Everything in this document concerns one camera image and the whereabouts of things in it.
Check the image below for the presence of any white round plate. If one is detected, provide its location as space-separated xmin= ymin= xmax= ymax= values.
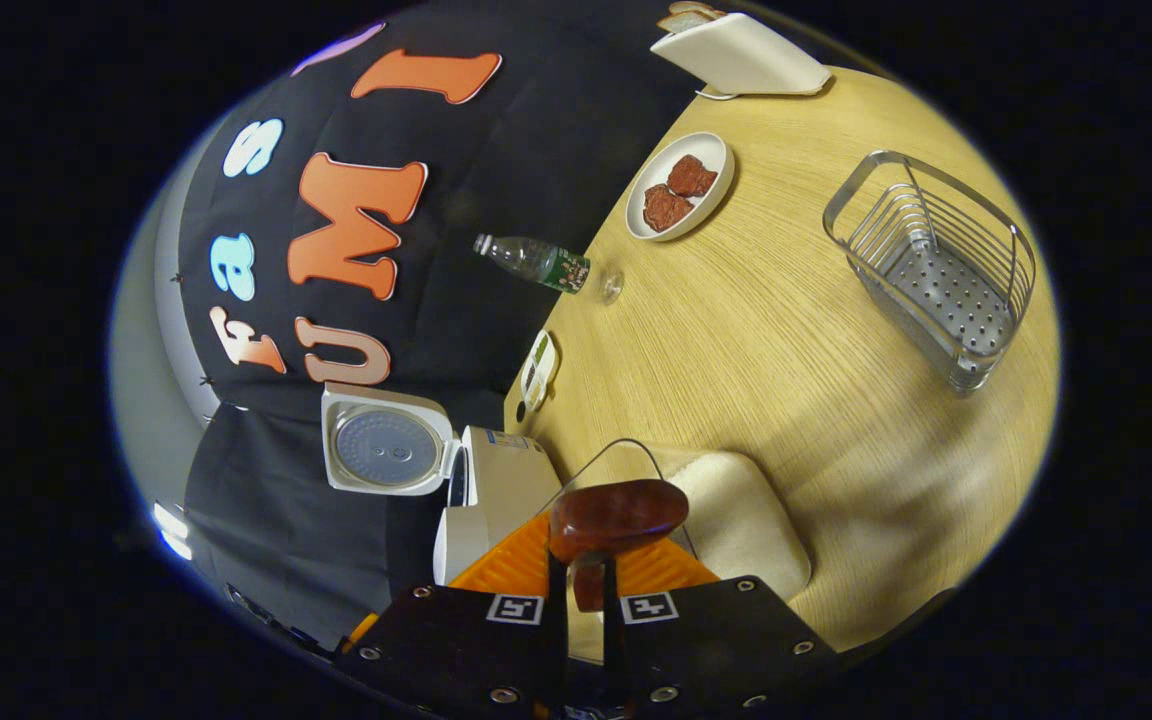
xmin=625 ymin=132 xmax=736 ymax=242

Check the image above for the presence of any brown wooden spoon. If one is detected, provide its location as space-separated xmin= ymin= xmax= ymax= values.
xmin=548 ymin=479 xmax=690 ymax=613

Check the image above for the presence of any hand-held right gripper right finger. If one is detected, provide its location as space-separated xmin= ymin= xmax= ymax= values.
xmin=601 ymin=538 xmax=842 ymax=717

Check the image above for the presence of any square ceiling light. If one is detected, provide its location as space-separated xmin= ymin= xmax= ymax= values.
xmin=153 ymin=502 xmax=193 ymax=561

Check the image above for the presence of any black backdrop cloth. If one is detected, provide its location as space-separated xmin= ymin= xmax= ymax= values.
xmin=176 ymin=20 xmax=707 ymax=641

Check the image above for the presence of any metal wire chopstick holder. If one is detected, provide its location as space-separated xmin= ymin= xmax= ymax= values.
xmin=822 ymin=150 xmax=1037 ymax=397

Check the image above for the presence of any white divided bean dish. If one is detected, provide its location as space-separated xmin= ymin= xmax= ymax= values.
xmin=519 ymin=330 xmax=560 ymax=413

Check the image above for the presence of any red meat piece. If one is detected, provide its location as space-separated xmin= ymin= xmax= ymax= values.
xmin=666 ymin=154 xmax=719 ymax=198
xmin=643 ymin=183 xmax=695 ymax=233

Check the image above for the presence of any white toaster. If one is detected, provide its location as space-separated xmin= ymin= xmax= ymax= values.
xmin=650 ymin=10 xmax=833 ymax=98

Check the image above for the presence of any clear plastic water bottle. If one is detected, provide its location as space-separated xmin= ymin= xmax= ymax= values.
xmin=473 ymin=234 xmax=592 ymax=295

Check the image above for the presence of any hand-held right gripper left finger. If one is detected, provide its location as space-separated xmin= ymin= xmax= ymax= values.
xmin=334 ymin=512 xmax=571 ymax=720

